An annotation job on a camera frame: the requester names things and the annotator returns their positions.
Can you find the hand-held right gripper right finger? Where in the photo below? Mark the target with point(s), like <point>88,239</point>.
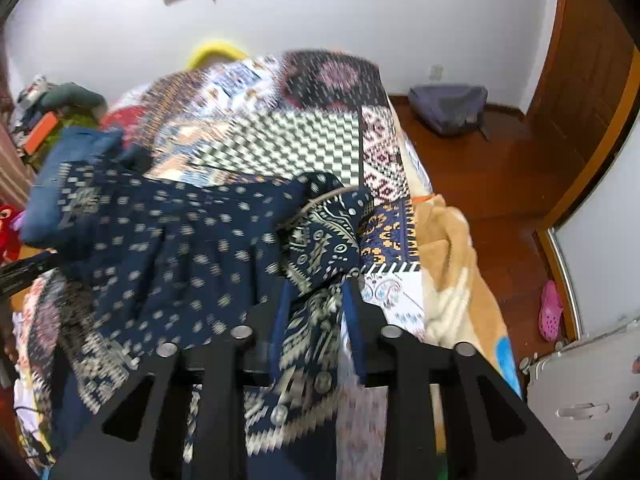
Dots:
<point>360,320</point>

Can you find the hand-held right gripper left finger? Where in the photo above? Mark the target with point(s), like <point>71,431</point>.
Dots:
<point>260,322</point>

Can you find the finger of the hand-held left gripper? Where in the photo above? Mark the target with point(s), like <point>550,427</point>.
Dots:
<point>25,275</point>

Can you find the navy patterned hooded jacket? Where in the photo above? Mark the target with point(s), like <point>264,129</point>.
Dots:
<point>175,240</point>

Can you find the red plush toy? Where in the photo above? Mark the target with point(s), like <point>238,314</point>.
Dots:
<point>9,235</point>

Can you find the floral bed sheet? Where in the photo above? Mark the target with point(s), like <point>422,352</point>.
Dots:
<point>40,320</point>

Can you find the striped brown curtain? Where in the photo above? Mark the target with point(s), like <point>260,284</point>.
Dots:
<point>10,170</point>

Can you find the beige fleece blanket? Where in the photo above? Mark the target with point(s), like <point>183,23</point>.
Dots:
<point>460,270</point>

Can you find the folded blue jeans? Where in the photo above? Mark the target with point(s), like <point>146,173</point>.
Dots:
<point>80,145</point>

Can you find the orange box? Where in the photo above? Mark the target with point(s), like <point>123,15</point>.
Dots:
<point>40,132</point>

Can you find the green patterned cloth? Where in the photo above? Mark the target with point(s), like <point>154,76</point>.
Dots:
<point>77,121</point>

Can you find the pile of mixed clutter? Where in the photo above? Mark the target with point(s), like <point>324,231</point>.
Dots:
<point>31,97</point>

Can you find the patchwork patterned bedspread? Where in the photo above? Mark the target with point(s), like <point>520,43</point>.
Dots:
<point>300,145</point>

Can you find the grey bundled cloth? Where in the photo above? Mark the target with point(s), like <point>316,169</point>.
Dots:
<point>75,97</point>

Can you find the pink clog shoe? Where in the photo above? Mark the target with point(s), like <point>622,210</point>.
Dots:
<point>550,310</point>

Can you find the grey backpack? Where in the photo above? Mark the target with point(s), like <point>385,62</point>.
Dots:
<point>447,110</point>

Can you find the white plastic drawer cabinet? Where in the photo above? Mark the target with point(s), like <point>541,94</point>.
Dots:
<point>575,410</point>

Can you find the white sliding wardrobe door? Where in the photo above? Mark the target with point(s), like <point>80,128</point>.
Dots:
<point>600,260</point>

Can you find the yellow plastic basin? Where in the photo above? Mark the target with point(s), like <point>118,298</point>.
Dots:
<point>210,50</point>

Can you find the white wall socket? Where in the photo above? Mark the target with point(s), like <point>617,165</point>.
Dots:
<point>437,72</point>

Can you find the wooden door frame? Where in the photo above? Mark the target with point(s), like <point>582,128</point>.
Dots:
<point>600,160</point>

